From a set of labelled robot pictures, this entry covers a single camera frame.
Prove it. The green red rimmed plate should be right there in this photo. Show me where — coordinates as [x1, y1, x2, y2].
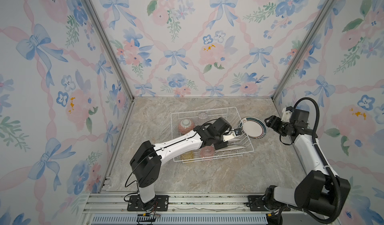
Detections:
[239, 117, 266, 139]

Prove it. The green rimmed white plate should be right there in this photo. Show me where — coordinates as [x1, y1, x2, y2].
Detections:
[255, 126, 267, 139]

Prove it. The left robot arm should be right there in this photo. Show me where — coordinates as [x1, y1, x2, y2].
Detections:
[130, 117, 237, 204]

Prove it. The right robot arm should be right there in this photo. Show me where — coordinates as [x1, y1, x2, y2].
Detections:
[263, 106, 351, 219]

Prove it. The pink glass cup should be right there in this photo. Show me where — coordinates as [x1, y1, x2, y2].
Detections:
[200, 146, 215, 158]

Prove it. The clear drinking glass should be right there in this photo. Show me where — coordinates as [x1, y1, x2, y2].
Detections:
[198, 113, 209, 121]

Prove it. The yellow glass cup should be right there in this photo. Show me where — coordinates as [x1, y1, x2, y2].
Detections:
[181, 151, 195, 161]

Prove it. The pink patterned bowl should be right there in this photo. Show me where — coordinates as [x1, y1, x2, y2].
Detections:
[178, 119, 195, 135]

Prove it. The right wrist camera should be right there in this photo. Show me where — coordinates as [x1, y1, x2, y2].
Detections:
[281, 106, 294, 123]

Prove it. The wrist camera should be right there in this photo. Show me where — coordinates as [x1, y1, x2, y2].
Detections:
[281, 106, 294, 123]
[223, 129, 243, 142]

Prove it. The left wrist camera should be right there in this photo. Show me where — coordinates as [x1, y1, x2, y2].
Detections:
[223, 129, 243, 142]

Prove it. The white wire dish rack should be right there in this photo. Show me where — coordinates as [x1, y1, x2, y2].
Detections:
[171, 107, 254, 163]

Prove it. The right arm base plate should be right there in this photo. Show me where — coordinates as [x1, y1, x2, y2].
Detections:
[246, 195, 284, 213]

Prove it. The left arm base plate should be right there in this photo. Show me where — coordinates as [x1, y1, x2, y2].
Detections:
[127, 195, 170, 213]

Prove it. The aluminium front rail frame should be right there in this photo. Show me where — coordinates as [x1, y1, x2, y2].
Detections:
[78, 191, 340, 225]

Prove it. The right aluminium corner post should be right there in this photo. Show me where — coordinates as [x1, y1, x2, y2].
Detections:
[272, 0, 337, 102]

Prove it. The aluminium corner post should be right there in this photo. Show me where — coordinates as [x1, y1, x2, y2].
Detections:
[81, 0, 134, 102]
[272, 0, 337, 102]

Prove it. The left aluminium corner post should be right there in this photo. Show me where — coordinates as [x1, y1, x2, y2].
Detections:
[81, 0, 134, 102]

